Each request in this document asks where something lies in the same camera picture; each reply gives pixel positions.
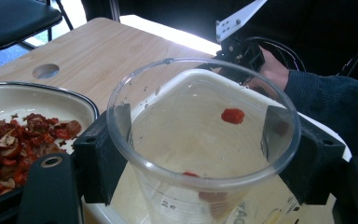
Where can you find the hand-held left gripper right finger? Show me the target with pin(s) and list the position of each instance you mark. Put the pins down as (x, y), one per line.
(317, 168)

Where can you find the white bowl with dark rim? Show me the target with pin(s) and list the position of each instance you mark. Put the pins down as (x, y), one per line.
(28, 99)

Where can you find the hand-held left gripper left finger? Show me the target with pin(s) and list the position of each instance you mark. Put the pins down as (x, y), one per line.
(96, 155)

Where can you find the small clear plastic cup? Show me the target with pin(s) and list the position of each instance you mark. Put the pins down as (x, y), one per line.
(180, 161)

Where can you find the cream square container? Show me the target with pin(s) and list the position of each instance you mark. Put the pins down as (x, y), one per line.
(292, 208)

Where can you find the red dried fruit piece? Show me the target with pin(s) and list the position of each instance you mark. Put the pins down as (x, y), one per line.
(233, 115)

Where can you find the black folding chair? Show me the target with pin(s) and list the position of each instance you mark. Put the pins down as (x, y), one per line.
(12, 21)

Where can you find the pile of dried red fruit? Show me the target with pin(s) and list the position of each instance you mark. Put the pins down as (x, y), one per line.
(21, 146)

